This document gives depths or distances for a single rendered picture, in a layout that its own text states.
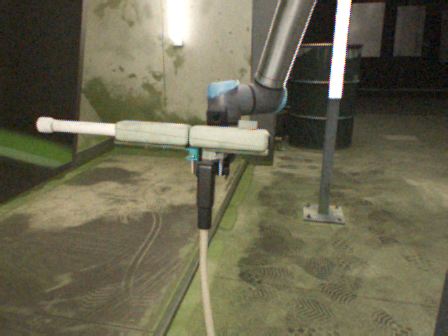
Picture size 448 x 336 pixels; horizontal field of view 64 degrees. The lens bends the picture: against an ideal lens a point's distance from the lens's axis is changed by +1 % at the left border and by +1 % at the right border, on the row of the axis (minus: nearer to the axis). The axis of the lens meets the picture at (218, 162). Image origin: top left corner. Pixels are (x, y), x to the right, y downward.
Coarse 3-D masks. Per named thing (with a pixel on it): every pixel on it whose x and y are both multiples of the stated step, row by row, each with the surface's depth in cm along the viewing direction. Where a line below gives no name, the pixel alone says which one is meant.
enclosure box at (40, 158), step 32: (0, 0) 105; (32, 0) 103; (64, 0) 101; (0, 32) 107; (32, 32) 105; (64, 32) 104; (0, 64) 110; (32, 64) 108; (64, 64) 106; (0, 96) 113; (32, 96) 111; (64, 96) 109; (0, 128) 117; (32, 128) 115; (0, 160) 108; (32, 160) 112; (64, 160) 116; (0, 192) 91
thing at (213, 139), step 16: (48, 128) 75; (64, 128) 75; (80, 128) 74; (96, 128) 73; (112, 128) 73; (128, 128) 71; (144, 128) 70; (160, 128) 70; (176, 128) 69; (192, 128) 69; (208, 128) 69; (224, 128) 69; (240, 128) 69; (256, 128) 68; (128, 144) 72; (144, 144) 71; (160, 144) 71; (176, 144) 70; (192, 144) 69; (208, 144) 69; (224, 144) 68; (240, 144) 67; (256, 144) 67; (208, 160) 70; (208, 176) 71; (208, 192) 71; (208, 208) 72; (208, 224) 73
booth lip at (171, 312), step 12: (228, 192) 206; (228, 204) 195; (216, 216) 175; (216, 228) 167; (192, 264) 135; (192, 276) 130; (180, 288) 121; (180, 300) 117; (168, 312) 110; (168, 324) 106
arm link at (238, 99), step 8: (232, 80) 96; (208, 88) 97; (216, 88) 95; (224, 88) 95; (232, 88) 95; (240, 88) 98; (248, 88) 99; (208, 96) 97; (216, 96) 95; (224, 96) 95; (232, 96) 95; (240, 96) 97; (248, 96) 98; (208, 104) 98; (216, 104) 96; (224, 104) 95; (232, 104) 96; (240, 104) 97; (248, 104) 98; (232, 112) 96; (240, 112) 99; (248, 112) 100; (232, 120) 96
